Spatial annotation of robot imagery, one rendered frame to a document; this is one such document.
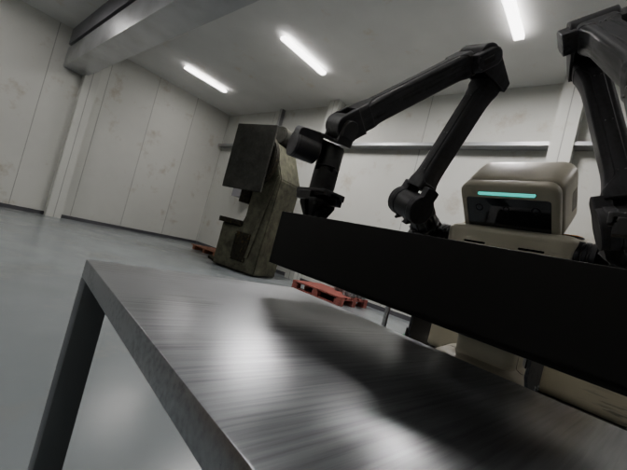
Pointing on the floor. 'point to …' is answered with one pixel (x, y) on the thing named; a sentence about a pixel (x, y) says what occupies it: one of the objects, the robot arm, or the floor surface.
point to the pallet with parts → (331, 294)
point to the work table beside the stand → (306, 384)
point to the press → (257, 198)
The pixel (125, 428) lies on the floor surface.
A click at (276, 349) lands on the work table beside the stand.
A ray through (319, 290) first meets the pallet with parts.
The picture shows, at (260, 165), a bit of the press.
